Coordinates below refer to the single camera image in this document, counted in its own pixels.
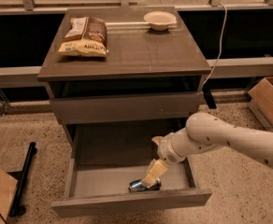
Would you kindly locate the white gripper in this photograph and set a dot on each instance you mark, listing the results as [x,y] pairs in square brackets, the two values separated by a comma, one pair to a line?
[165,150]

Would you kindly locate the crushed silver blue can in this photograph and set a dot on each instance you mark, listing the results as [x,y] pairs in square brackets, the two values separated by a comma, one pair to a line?
[139,186]

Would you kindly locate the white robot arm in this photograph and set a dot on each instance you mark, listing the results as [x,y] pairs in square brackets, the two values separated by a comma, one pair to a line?
[204,132]

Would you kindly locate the closed grey top drawer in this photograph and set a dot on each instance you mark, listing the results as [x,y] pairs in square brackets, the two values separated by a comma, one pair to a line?
[125,108]

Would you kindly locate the open grey middle drawer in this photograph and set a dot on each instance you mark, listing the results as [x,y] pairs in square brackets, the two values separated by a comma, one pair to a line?
[107,157]

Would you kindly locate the grey drawer cabinet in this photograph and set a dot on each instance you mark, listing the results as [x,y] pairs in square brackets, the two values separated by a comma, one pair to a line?
[139,60]

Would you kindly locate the brown cardboard box right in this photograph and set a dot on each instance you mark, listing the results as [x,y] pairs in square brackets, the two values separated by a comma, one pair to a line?
[261,103]

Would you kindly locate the white paper bowl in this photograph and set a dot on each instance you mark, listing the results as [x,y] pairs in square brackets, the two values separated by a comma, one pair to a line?
[160,20]

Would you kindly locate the brown yellow chip bag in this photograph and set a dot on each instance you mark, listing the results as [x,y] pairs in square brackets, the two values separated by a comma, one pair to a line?
[87,37]

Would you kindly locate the black metal stand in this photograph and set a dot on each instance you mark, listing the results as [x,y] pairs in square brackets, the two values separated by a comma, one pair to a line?
[17,209]

